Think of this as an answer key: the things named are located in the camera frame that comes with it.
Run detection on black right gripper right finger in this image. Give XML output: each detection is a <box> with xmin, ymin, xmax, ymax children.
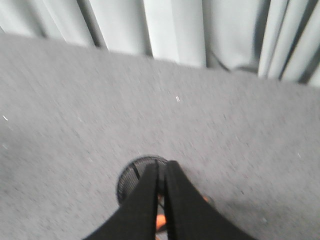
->
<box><xmin>164</xmin><ymin>160</ymin><xmax>254</xmax><ymax>240</ymax></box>

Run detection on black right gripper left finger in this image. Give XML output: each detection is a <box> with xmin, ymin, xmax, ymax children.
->
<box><xmin>85</xmin><ymin>163</ymin><xmax>158</xmax><ymax>240</ymax></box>

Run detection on grey orange handled scissors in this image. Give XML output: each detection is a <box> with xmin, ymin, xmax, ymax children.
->
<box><xmin>155</xmin><ymin>194</ymin><xmax>216</xmax><ymax>240</ymax></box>

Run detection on black mesh pen bucket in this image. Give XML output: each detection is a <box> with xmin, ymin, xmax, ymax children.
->
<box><xmin>116</xmin><ymin>155</ymin><xmax>168</xmax><ymax>205</ymax></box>

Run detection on light grey curtain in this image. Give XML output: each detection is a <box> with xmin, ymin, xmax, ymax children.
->
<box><xmin>0</xmin><ymin>0</ymin><xmax>320</xmax><ymax>87</ymax></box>

